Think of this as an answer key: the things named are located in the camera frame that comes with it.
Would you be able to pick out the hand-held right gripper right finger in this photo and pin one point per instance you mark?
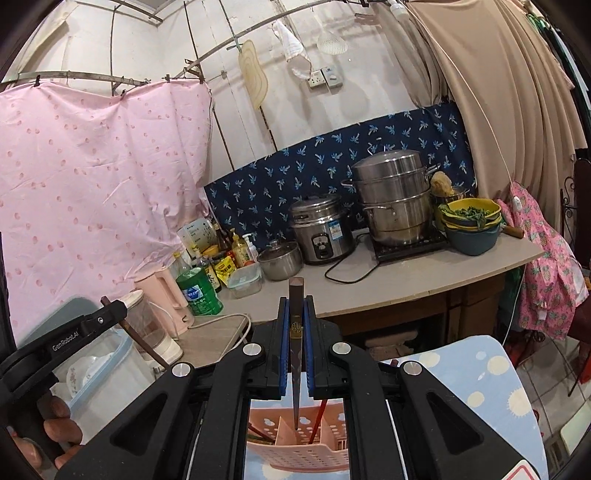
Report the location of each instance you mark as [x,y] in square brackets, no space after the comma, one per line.
[308,350]

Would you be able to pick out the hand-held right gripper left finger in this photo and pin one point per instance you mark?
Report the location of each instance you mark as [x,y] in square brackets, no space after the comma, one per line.
[284,350]

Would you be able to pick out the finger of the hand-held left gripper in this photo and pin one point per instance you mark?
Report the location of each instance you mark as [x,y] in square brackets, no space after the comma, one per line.
[111,314]

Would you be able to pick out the brown chopstick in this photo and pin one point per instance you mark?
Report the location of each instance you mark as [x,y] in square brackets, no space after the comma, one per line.
[138,344]
[295,288]

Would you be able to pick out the red chopstick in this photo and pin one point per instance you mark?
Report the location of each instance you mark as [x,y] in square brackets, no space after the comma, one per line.
[316,422]

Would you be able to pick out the green chopstick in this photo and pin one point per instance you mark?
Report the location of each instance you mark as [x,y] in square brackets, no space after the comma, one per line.
[259,436]

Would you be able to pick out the pink perforated plastic basket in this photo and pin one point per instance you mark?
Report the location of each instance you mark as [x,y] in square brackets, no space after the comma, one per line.
[286,450]

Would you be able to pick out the person's left hand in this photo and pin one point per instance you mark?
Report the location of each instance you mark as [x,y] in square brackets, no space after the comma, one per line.
[62,422]

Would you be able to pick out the clear jug white base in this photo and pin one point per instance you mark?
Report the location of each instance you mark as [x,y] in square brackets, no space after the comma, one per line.
[152,327]

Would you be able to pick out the pink electric kettle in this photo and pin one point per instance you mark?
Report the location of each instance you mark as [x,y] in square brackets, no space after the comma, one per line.
[166,300]

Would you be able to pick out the white dish box blue lid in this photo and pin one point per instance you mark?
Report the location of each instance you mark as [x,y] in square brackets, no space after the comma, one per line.
[92,383]

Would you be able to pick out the clear food container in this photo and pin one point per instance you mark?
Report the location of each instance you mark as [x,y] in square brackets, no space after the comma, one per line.
[244,282]

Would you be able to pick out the small steel pot with lid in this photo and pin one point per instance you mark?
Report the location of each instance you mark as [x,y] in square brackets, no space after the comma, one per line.
[279,263]

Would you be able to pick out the green dish soap bottle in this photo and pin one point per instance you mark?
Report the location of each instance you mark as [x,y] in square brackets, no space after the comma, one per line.
[201,295]

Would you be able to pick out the yellow seasoning packet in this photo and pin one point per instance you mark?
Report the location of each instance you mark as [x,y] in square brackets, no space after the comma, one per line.
[226,270]

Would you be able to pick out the white pump bottle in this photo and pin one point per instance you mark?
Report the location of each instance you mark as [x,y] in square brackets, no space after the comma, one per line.
[250,249]

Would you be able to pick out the soy sauce bottle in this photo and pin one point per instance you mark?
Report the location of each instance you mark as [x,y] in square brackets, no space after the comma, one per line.
[210,272]

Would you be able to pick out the yellow pump bottle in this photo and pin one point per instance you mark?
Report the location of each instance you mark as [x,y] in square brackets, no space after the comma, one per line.
[240,251]

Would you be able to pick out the white box green print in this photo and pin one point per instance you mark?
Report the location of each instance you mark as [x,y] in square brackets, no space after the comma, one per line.
[196,237]

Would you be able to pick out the steel rice cooker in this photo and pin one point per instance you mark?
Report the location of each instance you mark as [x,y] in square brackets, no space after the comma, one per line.
[323,230]

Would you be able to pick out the dark sauce bottle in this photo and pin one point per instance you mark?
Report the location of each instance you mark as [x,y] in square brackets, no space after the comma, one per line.
[225,240]

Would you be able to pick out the pink curtain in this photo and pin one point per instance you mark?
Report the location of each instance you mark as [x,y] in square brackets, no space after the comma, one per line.
[92,184]

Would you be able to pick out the grey countertop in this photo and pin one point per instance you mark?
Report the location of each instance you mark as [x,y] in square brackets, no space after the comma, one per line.
[415,272]

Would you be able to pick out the black induction cooktop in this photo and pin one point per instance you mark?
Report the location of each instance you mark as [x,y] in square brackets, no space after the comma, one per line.
[415,249]

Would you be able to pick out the blue printed tablecloth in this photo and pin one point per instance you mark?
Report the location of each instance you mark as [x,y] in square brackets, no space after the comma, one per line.
[461,392]

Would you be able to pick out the dark blue printed cloth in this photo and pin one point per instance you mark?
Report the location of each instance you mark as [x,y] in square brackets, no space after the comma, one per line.
[286,184]

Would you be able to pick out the steel steamer pot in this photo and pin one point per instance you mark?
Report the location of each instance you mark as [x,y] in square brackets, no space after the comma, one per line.
[392,198]

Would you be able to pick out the stacked plastic bowls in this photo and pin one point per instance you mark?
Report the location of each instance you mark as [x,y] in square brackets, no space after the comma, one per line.
[471,230]

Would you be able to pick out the pink floral cloth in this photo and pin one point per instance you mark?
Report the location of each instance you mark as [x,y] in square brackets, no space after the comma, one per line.
[545,277]

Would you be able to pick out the beige hanging cutting board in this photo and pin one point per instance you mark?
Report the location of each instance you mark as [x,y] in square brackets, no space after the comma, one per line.
[254,74]

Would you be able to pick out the white hanging cloth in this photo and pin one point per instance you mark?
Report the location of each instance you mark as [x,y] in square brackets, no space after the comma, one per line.
[291,44]

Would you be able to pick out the white skimmer ladle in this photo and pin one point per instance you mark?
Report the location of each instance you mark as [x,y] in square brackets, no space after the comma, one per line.
[332,39]

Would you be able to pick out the beige curtain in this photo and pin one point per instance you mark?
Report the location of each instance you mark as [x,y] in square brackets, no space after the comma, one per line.
[508,92]

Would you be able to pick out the metal curtain rail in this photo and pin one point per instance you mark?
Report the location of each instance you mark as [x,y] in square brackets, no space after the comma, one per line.
[60,74]

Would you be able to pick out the white wall socket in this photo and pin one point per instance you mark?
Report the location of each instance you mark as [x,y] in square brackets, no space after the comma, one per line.
[325,78]

